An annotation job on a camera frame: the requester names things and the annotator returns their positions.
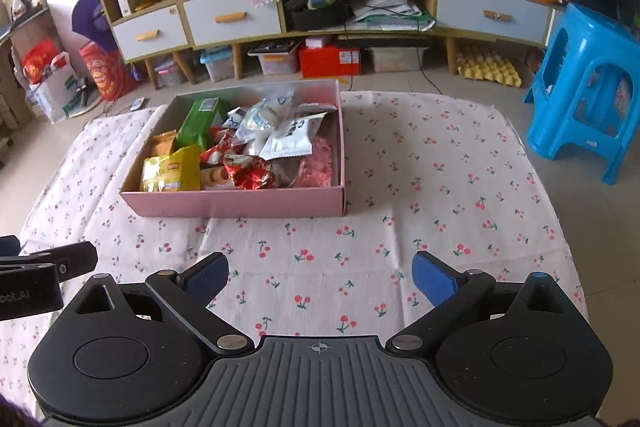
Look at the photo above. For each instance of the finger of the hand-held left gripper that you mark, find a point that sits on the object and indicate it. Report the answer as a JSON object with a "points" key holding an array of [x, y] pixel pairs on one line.
{"points": [[9, 246], [75, 259]]}

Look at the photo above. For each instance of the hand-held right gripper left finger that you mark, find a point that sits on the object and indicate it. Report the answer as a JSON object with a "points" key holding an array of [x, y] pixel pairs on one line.
{"points": [[210, 272]]}

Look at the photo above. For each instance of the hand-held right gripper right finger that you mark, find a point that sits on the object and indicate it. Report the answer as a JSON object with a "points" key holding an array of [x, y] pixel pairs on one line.
{"points": [[432, 277]]}

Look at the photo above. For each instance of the pink cardboard box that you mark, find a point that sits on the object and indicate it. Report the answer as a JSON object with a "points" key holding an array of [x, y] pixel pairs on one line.
{"points": [[225, 204]]}

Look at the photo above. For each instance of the silver cookie picture packet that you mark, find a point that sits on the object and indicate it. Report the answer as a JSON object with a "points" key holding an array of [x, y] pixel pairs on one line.
{"points": [[217, 179]]}

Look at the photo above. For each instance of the red foil snack packet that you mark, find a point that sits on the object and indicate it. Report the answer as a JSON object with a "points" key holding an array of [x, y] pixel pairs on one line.
{"points": [[220, 147], [247, 172]]}

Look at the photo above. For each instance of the yellow snack packet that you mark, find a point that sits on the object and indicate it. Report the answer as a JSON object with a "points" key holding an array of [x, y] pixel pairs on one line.
{"points": [[170, 172]]}

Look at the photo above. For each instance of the orange and white packet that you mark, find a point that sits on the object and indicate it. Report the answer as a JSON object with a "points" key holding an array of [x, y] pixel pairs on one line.
{"points": [[162, 144]]}

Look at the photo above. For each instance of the clear white marshmallow packet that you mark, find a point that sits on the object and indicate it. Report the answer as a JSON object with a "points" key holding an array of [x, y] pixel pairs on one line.
{"points": [[272, 109], [250, 132]]}

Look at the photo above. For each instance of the green snack packet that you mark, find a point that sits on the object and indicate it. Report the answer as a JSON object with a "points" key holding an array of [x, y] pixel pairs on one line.
{"points": [[200, 122]]}

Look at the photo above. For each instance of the clear bag of pink puffs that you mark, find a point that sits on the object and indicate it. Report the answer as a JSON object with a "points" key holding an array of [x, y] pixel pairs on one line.
{"points": [[315, 162]]}

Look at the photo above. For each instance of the small silver foil packet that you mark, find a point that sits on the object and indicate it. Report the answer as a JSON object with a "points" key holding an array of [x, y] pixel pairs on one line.
{"points": [[236, 117]]}

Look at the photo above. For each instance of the white packet with black print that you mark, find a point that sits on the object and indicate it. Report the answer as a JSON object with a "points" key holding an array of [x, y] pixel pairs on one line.
{"points": [[295, 137]]}

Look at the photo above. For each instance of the cherry print tablecloth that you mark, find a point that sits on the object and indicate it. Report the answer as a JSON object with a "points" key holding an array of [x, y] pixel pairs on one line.
{"points": [[425, 167]]}

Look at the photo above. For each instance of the grey round stand base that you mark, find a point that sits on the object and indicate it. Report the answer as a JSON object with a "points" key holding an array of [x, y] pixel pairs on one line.
{"points": [[82, 109]]}

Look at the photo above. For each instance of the white paper bag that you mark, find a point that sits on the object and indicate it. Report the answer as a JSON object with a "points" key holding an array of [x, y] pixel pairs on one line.
{"points": [[50, 99]]}

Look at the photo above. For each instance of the red gift bag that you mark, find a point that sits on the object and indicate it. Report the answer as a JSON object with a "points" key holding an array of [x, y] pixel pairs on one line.
{"points": [[37, 62]]}

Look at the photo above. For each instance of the small clear storage bin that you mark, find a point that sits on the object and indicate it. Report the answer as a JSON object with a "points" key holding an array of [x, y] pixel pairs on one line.
{"points": [[170, 74]]}

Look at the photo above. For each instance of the clear bin with blue lid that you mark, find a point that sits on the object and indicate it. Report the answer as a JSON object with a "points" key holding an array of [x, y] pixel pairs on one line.
{"points": [[217, 67]]}

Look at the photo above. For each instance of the yellow egg tray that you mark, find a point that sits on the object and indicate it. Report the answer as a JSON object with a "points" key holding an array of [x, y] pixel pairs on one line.
{"points": [[487, 69]]}

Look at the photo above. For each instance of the long clear storage bin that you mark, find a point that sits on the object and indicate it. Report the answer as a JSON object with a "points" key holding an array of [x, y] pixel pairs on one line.
{"points": [[395, 61]]}

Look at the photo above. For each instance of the clear bin with dark lid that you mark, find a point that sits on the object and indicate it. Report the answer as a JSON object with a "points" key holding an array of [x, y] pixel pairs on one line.
{"points": [[275, 62]]}

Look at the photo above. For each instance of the small white cabinet drawer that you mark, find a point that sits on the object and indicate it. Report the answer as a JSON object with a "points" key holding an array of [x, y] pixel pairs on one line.
{"points": [[125, 42]]}

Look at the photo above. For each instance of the purple sun hat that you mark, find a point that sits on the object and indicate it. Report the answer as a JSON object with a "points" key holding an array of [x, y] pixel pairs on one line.
{"points": [[87, 22]]}

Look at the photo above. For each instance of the red box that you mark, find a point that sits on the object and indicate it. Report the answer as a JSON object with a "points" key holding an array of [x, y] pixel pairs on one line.
{"points": [[325, 62]]}

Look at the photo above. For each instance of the wide white cabinet drawer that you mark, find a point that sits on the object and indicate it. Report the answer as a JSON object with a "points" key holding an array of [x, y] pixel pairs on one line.
{"points": [[205, 32]]}

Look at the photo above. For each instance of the small white carton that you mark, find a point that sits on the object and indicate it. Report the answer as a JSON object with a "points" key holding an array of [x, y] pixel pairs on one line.
{"points": [[319, 42]]}

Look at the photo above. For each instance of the white carton in cubby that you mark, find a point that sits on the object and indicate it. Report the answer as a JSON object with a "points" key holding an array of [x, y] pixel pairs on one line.
{"points": [[125, 4]]}

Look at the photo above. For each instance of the pile of papers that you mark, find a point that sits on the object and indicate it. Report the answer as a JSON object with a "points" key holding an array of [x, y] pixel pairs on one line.
{"points": [[390, 7]]}

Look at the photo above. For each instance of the black box on shelf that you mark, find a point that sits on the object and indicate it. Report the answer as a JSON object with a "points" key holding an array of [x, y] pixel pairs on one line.
{"points": [[320, 19]]}

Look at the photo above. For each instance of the blue plastic stool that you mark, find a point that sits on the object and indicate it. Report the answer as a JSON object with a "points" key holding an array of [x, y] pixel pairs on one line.
{"points": [[590, 37]]}

